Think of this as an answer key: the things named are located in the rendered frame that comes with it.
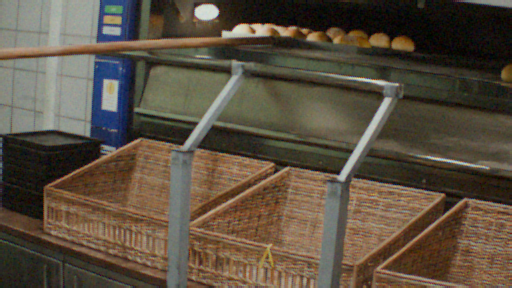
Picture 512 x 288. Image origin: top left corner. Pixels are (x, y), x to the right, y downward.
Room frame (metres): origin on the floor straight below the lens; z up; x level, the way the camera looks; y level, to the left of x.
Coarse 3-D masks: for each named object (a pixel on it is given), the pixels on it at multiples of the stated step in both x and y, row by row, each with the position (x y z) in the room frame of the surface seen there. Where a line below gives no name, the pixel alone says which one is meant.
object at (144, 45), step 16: (16, 48) 2.82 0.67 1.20; (32, 48) 2.86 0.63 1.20; (48, 48) 2.91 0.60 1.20; (64, 48) 2.96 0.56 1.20; (80, 48) 3.02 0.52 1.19; (96, 48) 3.07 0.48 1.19; (112, 48) 3.13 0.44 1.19; (128, 48) 3.19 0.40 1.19; (144, 48) 3.25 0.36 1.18; (160, 48) 3.32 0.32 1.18; (176, 48) 3.38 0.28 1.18
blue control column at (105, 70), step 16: (128, 16) 3.81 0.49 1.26; (128, 32) 3.82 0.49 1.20; (96, 64) 3.90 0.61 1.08; (112, 64) 3.85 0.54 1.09; (128, 64) 3.83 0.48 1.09; (96, 80) 3.89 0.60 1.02; (128, 80) 3.83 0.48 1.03; (96, 96) 3.89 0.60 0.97; (128, 96) 3.83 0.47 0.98; (96, 112) 3.89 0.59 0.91; (112, 112) 3.84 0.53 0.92; (96, 128) 3.89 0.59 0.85; (112, 128) 3.84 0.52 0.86; (112, 144) 3.83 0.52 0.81
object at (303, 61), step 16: (192, 48) 3.67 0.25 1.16; (208, 48) 3.63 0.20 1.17; (224, 48) 3.59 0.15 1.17; (240, 48) 3.55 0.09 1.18; (272, 64) 3.47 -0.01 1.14; (288, 64) 3.44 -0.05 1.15; (304, 64) 3.40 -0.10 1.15; (320, 64) 3.37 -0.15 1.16; (336, 64) 3.33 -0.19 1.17; (352, 64) 3.30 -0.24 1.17; (368, 64) 3.28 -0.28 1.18; (400, 80) 3.20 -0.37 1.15; (416, 80) 3.17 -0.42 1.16; (432, 80) 3.13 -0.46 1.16; (448, 80) 3.10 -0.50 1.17; (464, 80) 3.07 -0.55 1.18; (480, 80) 3.09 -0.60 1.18; (496, 96) 3.00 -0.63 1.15
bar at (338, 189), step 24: (240, 72) 3.06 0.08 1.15; (264, 72) 3.02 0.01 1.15; (288, 72) 2.97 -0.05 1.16; (312, 72) 2.93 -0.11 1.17; (384, 96) 2.79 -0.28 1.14; (384, 120) 2.75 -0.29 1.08; (192, 144) 2.92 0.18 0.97; (360, 144) 2.69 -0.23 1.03; (336, 192) 2.60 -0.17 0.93; (336, 216) 2.60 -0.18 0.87; (168, 240) 2.90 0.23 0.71; (336, 240) 2.59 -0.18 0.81; (168, 264) 2.90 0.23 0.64; (336, 264) 2.60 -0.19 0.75
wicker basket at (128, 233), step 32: (128, 160) 3.68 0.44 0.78; (160, 160) 3.66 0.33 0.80; (224, 160) 3.52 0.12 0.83; (256, 160) 3.46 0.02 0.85; (64, 192) 3.30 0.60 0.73; (96, 192) 3.56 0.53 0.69; (128, 192) 3.69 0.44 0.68; (160, 192) 3.62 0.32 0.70; (192, 192) 3.55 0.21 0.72; (224, 192) 3.23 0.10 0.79; (64, 224) 3.30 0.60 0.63; (96, 224) 3.52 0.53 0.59; (128, 224) 3.14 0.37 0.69; (160, 224) 3.07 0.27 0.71; (128, 256) 3.14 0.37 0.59; (160, 256) 3.07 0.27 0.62
